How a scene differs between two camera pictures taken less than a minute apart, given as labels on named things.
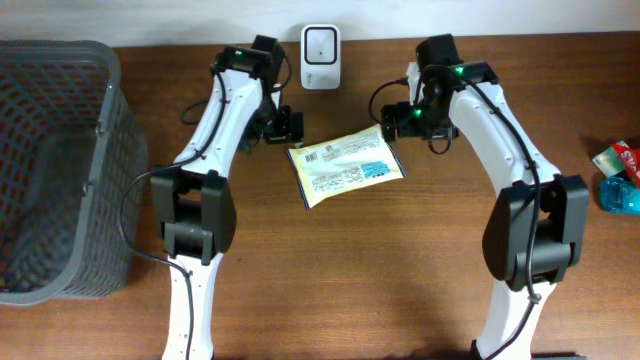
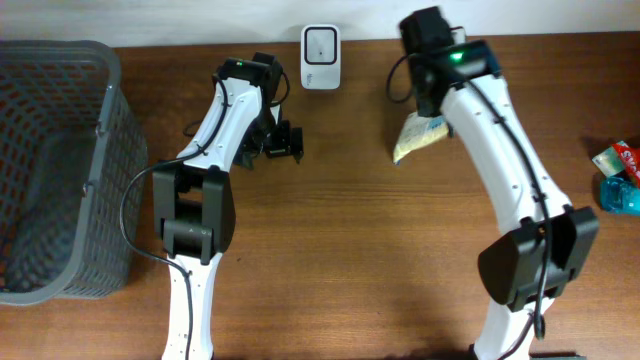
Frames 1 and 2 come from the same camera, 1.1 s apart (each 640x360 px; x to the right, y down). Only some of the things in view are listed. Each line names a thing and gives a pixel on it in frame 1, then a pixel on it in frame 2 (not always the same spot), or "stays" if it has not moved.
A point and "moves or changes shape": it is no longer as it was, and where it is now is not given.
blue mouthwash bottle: [619, 196] stays
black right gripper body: [413, 120] -> [425, 105]
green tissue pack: [610, 161] stays
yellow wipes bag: [344, 165] moves or changes shape
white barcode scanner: [320, 56] stays
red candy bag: [630, 159] stays
